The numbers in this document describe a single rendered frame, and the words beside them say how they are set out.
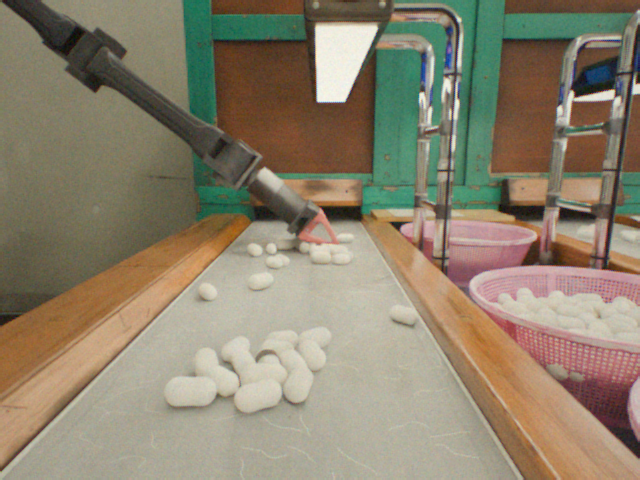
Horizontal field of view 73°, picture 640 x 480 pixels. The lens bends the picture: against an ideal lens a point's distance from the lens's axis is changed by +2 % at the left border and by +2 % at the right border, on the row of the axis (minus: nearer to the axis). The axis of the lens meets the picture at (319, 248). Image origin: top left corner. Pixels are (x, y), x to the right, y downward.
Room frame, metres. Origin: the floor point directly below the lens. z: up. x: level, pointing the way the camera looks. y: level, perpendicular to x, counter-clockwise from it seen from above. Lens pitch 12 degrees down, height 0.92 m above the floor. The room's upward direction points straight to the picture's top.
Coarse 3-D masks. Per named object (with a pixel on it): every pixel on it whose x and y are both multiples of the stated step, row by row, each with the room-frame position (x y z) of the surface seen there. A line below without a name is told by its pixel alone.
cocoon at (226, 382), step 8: (216, 368) 0.31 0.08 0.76; (224, 368) 0.31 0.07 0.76; (208, 376) 0.31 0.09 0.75; (216, 376) 0.30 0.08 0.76; (224, 376) 0.30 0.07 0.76; (232, 376) 0.30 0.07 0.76; (216, 384) 0.30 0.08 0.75; (224, 384) 0.30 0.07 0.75; (232, 384) 0.30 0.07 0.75; (224, 392) 0.29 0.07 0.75; (232, 392) 0.30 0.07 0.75
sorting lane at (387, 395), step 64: (256, 256) 0.77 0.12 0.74; (192, 320) 0.46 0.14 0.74; (256, 320) 0.46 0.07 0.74; (320, 320) 0.46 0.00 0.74; (384, 320) 0.46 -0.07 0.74; (128, 384) 0.32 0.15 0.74; (320, 384) 0.32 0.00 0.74; (384, 384) 0.32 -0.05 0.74; (448, 384) 0.32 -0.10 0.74; (64, 448) 0.24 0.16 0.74; (128, 448) 0.24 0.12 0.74; (192, 448) 0.24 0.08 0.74; (256, 448) 0.24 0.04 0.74; (320, 448) 0.24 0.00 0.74; (384, 448) 0.24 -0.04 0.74; (448, 448) 0.24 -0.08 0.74
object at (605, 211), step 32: (608, 32) 0.79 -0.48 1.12; (576, 64) 0.79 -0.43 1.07; (576, 128) 0.74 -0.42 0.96; (608, 128) 0.65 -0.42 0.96; (608, 160) 0.64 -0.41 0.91; (608, 192) 0.64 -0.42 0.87; (544, 224) 0.79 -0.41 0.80; (608, 224) 0.63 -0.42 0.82; (544, 256) 0.79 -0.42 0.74; (608, 256) 0.63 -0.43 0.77
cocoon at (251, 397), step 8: (248, 384) 0.28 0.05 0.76; (256, 384) 0.28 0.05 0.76; (264, 384) 0.28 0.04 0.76; (272, 384) 0.29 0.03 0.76; (240, 392) 0.28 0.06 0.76; (248, 392) 0.28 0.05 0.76; (256, 392) 0.28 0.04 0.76; (264, 392) 0.28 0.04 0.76; (272, 392) 0.28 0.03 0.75; (280, 392) 0.29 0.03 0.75; (240, 400) 0.27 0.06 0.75; (248, 400) 0.27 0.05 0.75; (256, 400) 0.28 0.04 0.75; (264, 400) 0.28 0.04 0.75; (272, 400) 0.28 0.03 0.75; (240, 408) 0.27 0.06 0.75; (248, 408) 0.27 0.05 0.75; (256, 408) 0.28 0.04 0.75
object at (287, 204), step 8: (280, 192) 0.80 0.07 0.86; (288, 192) 0.80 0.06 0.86; (296, 192) 0.82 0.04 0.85; (280, 200) 0.79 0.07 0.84; (288, 200) 0.80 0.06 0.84; (296, 200) 0.80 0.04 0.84; (304, 200) 0.82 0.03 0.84; (272, 208) 0.80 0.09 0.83; (280, 208) 0.80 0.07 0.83; (288, 208) 0.79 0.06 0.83; (296, 208) 0.80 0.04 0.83; (304, 208) 0.78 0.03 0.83; (312, 208) 0.77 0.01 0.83; (280, 216) 0.81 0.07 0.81; (288, 216) 0.80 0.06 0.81; (296, 216) 0.79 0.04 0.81; (288, 224) 0.81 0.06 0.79; (296, 224) 0.83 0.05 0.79
